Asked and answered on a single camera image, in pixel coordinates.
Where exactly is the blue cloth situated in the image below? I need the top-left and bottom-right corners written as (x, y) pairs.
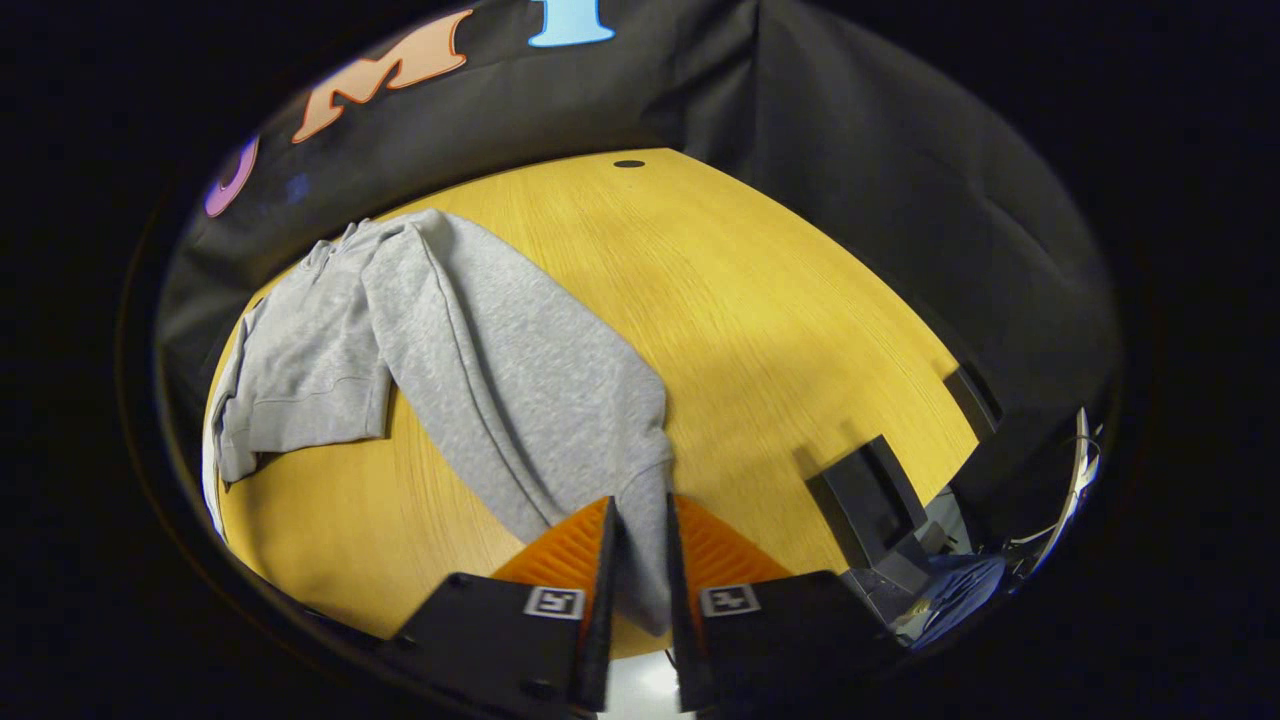
top-left (895, 553), bottom-right (1009, 651)

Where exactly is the large black angled stand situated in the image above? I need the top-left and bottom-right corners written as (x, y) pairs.
top-left (805, 435), bottom-right (931, 571)

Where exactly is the small black angled stand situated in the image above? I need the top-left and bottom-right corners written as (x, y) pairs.
top-left (943, 365), bottom-right (1004, 441)

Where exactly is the grey sweatshirt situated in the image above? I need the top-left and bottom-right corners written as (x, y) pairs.
top-left (205, 208), bottom-right (676, 636)

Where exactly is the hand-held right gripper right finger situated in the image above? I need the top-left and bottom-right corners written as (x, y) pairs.
top-left (665, 493), bottom-right (906, 716)

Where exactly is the black backdrop cloth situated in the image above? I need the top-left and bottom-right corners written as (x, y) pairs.
top-left (155, 0), bottom-right (1121, 561)

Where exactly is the white cable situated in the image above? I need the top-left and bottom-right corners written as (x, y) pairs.
top-left (1008, 406), bottom-right (1103, 581)

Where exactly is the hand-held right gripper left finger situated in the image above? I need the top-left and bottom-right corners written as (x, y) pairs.
top-left (375, 495), bottom-right (623, 716)

